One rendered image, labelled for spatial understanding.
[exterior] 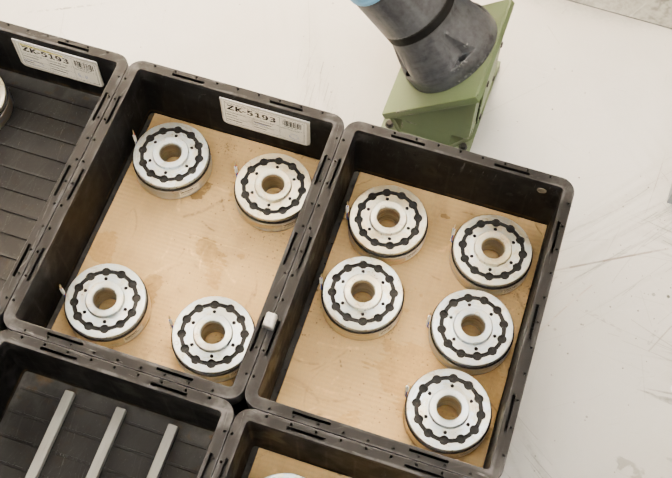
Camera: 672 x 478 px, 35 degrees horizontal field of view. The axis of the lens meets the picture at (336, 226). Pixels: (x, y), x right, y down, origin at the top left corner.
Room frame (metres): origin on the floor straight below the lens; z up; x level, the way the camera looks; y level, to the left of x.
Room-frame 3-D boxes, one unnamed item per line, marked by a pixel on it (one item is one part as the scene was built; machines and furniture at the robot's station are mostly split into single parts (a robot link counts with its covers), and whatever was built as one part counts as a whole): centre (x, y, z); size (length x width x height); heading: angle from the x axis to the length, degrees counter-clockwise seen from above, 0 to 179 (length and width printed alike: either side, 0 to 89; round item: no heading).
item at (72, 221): (0.59, 0.19, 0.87); 0.40 x 0.30 x 0.11; 162
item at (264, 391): (0.50, -0.10, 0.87); 0.40 x 0.30 x 0.11; 162
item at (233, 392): (0.59, 0.19, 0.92); 0.40 x 0.30 x 0.02; 162
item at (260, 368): (0.50, -0.10, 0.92); 0.40 x 0.30 x 0.02; 162
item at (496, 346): (0.48, -0.17, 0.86); 0.10 x 0.10 x 0.01
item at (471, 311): (0.48, -0.17, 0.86); 0.05 x 0.05 x 0.01
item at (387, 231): (0.63, -0.07, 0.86); 0.05 x 0.05 x 0.01
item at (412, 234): (0.63, -0.07, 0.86); 0.10 x 0.10 x 0.01
